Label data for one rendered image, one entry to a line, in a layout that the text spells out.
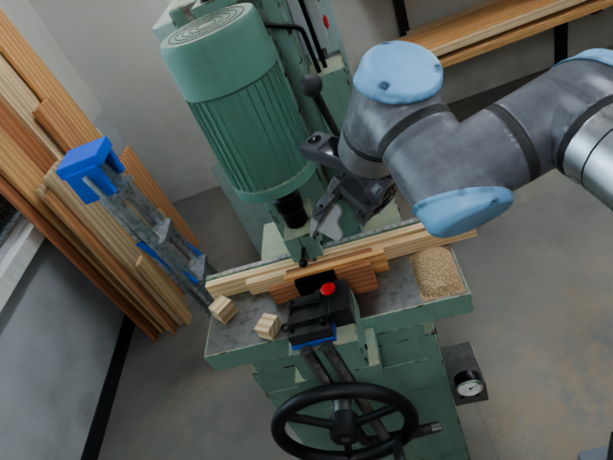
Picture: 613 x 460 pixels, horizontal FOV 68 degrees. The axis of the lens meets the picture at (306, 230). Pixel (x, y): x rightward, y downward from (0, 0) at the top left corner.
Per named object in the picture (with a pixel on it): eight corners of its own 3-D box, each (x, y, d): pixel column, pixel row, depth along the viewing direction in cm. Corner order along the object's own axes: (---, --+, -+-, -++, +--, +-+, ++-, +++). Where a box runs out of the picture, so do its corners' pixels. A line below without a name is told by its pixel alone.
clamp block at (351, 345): (302, 381, 92) (285, 357, 87) (301, 329, 103) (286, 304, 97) (372, 366, 90) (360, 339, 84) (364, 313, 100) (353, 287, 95)
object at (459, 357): (456, 407, 111) (451, 391, 106) (443, 364, 121) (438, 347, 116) (491, 401, 109) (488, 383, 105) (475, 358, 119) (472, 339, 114)
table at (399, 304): (208, 410, 99) (194, 396, 95) (224, 304, 122) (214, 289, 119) (491, 350, 87) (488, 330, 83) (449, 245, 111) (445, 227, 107)
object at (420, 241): (252, 295, 112) (245, 285, 110) (253, 289, 114) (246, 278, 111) (477, 235, 102) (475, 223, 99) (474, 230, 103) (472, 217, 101)
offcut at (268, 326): (283, 324, 102) (277, 315, 100) (273, 340, 99) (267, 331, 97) (269, 320, 104) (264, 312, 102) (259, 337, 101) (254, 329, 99)
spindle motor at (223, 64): (233, 214, 87) (144, 61, 68) (241, 167, 100) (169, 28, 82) (319, 189, 83) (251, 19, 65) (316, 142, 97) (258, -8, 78)
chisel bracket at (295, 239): (296, 268, 101) (282, 241, 96) (296, 229, 112) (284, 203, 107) (327, 259, 100) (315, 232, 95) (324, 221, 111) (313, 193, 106)
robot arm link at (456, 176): (545, 174, 41) (470, 76, 45) (432, 238, 43) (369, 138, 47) (529, 203, 50) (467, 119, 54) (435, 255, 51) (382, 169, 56)
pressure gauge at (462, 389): (459, 402, 105) (454, 384, 100) (454, 388, 108) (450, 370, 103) (486, 397, 103) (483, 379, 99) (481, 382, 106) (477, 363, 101)
